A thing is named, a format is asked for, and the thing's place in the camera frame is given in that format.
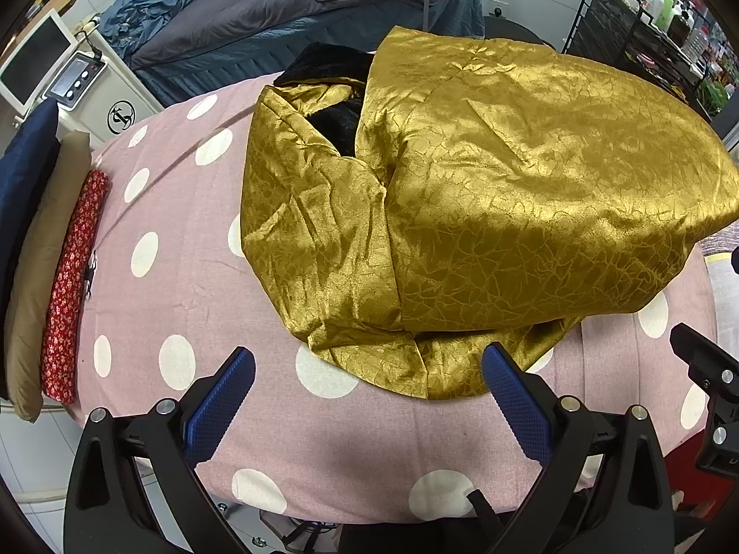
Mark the white monitor screen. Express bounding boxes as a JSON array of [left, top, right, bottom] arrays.
[[1, 9, 78, 116]]

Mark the black wire shelf rack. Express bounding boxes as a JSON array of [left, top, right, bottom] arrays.
[[563, 0, 718, 121]]

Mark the red floral folded cloth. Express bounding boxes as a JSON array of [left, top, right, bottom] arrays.
[[40, 170, 110, 405]]

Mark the blue skirted massage bed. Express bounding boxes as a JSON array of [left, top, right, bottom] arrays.
[[130, 0, 485, 107]]

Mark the black round stool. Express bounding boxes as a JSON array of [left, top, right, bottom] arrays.
[[485, 9, 551, 46]]

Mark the white machine with display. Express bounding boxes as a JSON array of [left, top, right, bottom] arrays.
[[41, 29, 164, 148]]

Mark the green plastic bottle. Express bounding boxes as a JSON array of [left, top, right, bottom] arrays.
[[653, 0, 674, 31]]

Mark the pink polka dot bedsheet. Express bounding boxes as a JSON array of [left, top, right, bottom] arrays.
[[61, 72, 721, 525]]

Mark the tan folded cloth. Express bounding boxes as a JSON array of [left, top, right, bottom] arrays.
[[4, 132, 91, 423]]

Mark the blue crumpled cloth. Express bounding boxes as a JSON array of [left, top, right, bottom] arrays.
[[98, 0, 195, 64]]

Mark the navy blue folded cloth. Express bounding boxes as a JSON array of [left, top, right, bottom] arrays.
[[0, 97, 61, 400]]

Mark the gold satin padded jacket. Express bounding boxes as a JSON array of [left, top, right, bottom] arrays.
[[241, 26, 738, 400]]

